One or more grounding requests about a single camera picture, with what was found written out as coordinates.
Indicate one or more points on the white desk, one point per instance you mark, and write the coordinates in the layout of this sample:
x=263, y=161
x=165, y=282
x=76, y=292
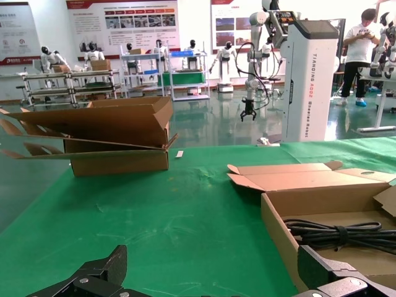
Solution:
x=379, y=105

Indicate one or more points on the person in white shirt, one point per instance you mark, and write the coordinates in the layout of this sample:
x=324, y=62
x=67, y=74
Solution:
x=359, y=46

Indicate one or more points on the grey white distant robot arm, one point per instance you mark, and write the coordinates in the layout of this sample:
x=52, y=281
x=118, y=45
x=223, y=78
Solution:
x=255, y=37

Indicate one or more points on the white blue shelf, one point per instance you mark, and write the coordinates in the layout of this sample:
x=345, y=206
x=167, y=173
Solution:
x=136, y=72
x=188, y=89

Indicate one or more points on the white label strip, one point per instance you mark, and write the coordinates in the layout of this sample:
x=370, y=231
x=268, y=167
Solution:
x=179, y=154

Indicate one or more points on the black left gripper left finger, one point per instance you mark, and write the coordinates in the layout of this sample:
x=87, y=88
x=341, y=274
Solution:
x=92, y=278

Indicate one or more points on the green table cloth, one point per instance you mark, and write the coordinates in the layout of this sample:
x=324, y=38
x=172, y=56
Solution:
x=154, y=216

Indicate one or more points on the open cardboard box with divider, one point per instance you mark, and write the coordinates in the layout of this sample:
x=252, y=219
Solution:
x=278, y=213

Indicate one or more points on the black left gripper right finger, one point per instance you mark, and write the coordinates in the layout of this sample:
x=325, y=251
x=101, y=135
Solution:
x=337, y=278

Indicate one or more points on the white wheeled robot column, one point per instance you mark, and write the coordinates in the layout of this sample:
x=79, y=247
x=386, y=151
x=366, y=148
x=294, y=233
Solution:
x=306, y=92

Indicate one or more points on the unfolded brown cardboard boxes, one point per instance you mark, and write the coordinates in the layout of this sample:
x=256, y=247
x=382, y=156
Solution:
x=92, y=123

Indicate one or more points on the small brown cardboard box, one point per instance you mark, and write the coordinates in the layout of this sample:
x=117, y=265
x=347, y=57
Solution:
x=100, y=65
x=60, y=68
x=137, y=51

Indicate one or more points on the wide white red wall poster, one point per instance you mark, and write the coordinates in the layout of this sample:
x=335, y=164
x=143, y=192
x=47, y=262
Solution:
x=123, y=28

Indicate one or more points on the wall poster with photos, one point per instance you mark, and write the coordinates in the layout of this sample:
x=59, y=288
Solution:
x=232, y=24

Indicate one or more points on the white black humanoid robot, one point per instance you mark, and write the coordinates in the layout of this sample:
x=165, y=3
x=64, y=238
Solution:
x=51, y=57
x=192, y=51
x=388, y=40
x=225, y=62
x=94, y=55
x=130, y=54
x=161, y=51

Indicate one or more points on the green covered bench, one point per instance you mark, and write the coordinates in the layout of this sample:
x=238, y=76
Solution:
x=182, y=79

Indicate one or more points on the distant black robot gripper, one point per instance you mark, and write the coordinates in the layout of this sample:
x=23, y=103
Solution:
x=248, y=109

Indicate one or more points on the grey metal rack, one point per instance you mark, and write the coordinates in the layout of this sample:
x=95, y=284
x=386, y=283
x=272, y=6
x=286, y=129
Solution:
x=71, y=82

